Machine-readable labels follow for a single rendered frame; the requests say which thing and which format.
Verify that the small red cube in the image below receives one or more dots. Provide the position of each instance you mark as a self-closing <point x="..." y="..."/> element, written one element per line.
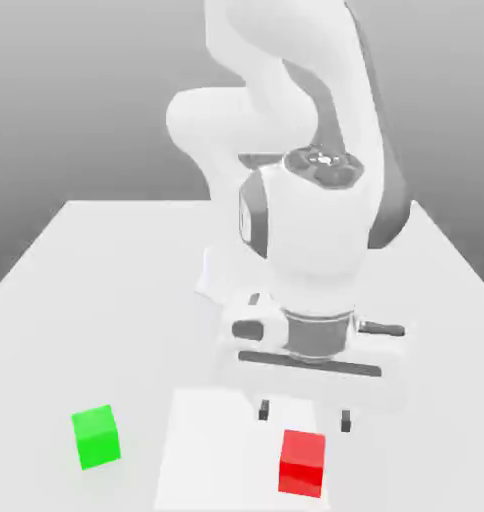
<point x="302" y="464"/>

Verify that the small green cube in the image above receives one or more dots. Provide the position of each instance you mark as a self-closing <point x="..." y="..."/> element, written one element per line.
<point x="96" y="436"/>

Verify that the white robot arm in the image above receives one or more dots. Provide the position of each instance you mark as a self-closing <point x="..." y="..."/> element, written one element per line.
<point x="322" y="240"/>

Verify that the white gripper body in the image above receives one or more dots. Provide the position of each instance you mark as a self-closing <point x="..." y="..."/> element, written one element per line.
<point x="314" y="380"/>

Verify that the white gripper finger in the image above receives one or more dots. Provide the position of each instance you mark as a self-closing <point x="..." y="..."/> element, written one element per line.
<point x="263" y="410"/>
<point x="345" y="421"/>

